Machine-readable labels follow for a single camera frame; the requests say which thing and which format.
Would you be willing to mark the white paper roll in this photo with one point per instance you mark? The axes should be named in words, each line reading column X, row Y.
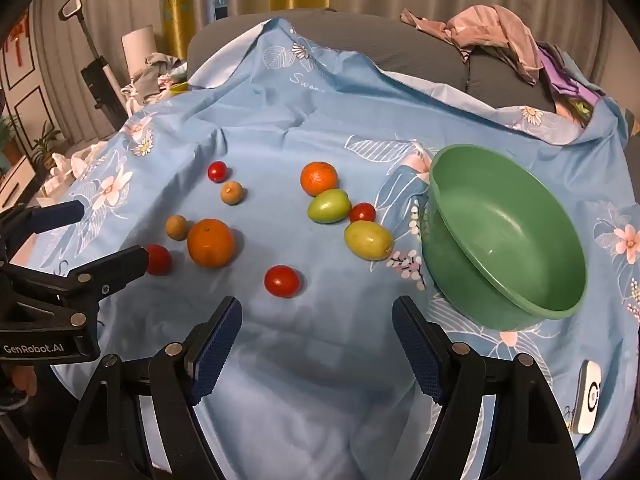
column 139, row 47

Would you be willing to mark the green plastic bowl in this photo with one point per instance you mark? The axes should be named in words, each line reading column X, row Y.
column 505, row 230

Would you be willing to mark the large orange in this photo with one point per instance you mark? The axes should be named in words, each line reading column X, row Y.
column 211, row 242

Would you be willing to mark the pink cloth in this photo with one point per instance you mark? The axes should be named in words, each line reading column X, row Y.
column 490, row 30

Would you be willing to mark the potted green plant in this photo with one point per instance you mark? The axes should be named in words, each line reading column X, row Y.
column 46, row 145

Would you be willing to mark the white remote device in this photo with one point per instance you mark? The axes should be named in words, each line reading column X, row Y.
column 586, row 397

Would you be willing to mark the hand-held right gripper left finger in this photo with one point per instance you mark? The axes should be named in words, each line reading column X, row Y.
column 215, row 352

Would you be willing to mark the black upright vacuum cleaner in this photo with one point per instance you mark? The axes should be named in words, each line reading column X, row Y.
column 102, row 85

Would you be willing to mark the small orange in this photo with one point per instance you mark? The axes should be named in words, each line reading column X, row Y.
column 319, row 178

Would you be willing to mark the brown longan fruit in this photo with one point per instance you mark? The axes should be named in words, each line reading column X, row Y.
column 232, row 193
column 176, row 227

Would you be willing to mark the heap of mixed clothes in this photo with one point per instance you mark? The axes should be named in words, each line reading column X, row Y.
column 155, row 77

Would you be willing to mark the white crumpled cloth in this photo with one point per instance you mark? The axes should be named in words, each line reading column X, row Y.
column 70, row 162

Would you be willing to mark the person's left hand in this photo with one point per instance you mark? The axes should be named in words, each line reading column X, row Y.
column 24, row 382

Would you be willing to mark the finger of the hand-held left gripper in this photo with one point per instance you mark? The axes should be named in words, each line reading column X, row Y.
column 115, row 266
column 55, row 215

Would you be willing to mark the yellow-green mango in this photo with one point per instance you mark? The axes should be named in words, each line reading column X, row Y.
column 368, row 240

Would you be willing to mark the red cherry tomato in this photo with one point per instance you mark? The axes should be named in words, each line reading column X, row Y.
column 161, row 260
column 282, row 281
column 362, row 212
column 217, row 171

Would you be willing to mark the purple cloth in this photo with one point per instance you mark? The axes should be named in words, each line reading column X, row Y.
column 565, row 75

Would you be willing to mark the blue floral bedsheet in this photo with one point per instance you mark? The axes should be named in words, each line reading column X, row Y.
column 310, row 125

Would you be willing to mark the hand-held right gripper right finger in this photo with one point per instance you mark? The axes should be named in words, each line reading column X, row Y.
column 420, row 355

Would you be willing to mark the grey sofa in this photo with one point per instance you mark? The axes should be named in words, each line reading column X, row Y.
column 380, row 45

